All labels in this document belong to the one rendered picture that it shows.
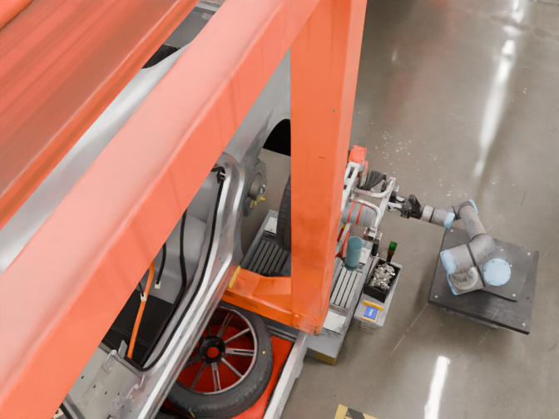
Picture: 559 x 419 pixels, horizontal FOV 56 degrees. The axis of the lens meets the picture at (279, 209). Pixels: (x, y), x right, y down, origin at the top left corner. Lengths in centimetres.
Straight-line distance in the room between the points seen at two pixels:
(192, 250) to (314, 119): 127
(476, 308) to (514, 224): 103
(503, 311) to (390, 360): 75
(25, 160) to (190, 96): 44
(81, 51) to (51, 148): 10
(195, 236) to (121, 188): 203
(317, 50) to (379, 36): 419
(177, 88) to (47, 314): 38
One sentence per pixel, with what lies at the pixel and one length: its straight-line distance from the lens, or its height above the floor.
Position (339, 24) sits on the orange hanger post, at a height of 247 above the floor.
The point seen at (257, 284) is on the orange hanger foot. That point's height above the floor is 68.
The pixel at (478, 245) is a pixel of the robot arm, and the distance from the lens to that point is 267.
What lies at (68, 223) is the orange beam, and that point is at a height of 273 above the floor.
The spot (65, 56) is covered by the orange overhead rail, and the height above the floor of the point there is 300.
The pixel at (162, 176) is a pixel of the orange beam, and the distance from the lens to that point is 71.
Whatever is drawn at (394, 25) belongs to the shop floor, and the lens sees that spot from 581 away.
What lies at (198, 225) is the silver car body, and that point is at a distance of 275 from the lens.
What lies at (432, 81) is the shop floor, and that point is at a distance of 519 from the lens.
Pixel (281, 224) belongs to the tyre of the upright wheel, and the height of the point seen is 97.
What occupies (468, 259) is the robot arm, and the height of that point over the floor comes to 109.
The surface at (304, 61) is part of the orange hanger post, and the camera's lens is 150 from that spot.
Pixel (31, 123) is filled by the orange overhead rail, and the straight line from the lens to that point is 42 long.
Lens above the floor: 326
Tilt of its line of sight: 54 degrees down
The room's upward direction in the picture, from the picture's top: 2 degrees counter-clockwise
